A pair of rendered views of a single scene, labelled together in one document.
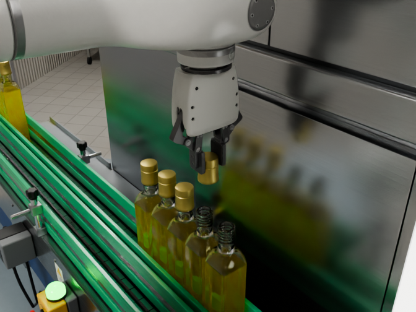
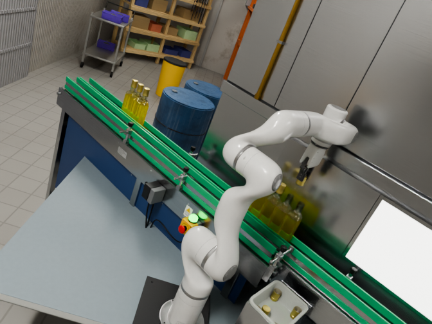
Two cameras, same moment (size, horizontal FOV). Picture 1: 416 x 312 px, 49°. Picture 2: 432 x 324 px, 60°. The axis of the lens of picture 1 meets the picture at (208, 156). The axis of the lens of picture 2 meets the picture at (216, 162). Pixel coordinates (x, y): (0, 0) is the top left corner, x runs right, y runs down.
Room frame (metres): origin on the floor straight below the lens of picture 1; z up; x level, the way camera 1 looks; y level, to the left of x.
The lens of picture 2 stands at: (-0.63, 0.80, 2.00)
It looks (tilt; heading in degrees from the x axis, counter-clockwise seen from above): 25 degrees down; 342
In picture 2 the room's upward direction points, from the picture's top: 22 degrees clockwise
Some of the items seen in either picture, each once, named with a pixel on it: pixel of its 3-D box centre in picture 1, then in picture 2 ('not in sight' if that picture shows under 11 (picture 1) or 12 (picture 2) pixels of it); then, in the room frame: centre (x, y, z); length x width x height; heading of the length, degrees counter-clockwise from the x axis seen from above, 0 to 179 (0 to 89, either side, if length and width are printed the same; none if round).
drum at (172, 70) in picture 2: not in sight; (170, 78); (5.56, 0.10, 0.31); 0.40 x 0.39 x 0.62; 78
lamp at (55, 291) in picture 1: (55, 290); (193, 218); (0.77, 0.35, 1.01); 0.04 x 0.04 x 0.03
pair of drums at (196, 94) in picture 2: not in sight; (188, 126); (3.36, -0.01, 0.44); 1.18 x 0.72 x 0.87; 166
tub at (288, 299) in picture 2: not in sight; (275, 310); (0.33, 0.03, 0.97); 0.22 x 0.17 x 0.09; 129
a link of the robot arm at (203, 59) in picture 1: (207, 52); (321, 140); (0.65, 0.00, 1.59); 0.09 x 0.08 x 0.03; 127
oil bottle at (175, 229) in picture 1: (186, 260); (267, 215); (0.70, 0.04, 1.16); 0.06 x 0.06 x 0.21; 39
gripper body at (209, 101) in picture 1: (206, 93); (314, 153); (0.65, 0.00, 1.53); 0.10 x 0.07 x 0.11; 127
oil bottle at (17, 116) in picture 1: (12, 101); (141, 110); (1.47, 0.67, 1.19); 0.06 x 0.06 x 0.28; 39
